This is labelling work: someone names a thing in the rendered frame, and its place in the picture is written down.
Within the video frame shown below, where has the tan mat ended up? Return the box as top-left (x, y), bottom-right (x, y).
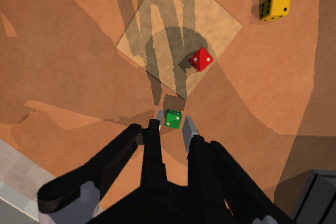
top-left (116, 0), bottom-right (243, 99)

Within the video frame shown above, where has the red die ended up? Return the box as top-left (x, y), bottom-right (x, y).
top-left (188, 47), bottom-right (213, 72)

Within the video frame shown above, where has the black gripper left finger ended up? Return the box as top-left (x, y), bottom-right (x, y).
top-left (37, 109), bottom-right (174, 224)

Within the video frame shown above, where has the yellow die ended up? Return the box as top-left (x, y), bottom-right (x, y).
top-left (260, 0), bottom-right (290, 21)

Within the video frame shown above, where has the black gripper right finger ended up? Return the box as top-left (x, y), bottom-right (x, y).
top-left (182, 116), bottom-right (297, 224)

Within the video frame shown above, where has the green die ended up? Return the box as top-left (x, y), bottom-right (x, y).
top-left (164, 109), bottom-right (182, 129)

